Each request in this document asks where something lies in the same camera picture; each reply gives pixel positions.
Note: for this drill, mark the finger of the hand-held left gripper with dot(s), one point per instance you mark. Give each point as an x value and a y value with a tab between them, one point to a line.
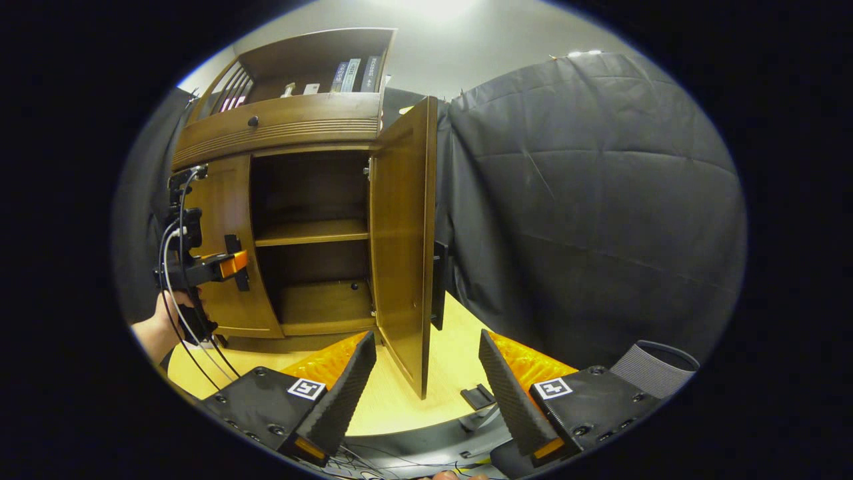
233	264

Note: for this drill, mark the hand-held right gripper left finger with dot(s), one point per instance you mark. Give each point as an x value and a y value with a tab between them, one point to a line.
346	400

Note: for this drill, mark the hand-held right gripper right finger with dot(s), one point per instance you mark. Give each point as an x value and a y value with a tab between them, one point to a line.
510	400

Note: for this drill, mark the wooden shoe cabinet door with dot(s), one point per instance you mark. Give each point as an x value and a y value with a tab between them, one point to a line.
223	206
400	233

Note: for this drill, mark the wooden double-door shoe cabinet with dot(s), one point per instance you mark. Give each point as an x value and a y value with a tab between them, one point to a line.
306	60

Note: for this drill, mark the wooden cabinet inner shelf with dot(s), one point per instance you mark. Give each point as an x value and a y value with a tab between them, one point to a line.
313	232

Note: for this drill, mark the small black stand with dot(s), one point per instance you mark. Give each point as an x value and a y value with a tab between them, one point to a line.
478	396

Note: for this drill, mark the grey ribbed chair back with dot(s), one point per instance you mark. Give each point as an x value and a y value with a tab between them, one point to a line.
656	370

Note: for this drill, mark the white pump bottle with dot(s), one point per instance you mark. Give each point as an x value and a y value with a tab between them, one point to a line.
288	90

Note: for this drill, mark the small white box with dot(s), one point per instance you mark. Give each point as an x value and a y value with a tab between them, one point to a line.
311	88

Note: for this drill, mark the black backdrop cloth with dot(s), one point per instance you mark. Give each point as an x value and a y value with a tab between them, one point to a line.
586	200

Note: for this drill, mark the small ceiling light panel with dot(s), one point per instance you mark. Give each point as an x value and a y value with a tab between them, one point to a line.
584	52

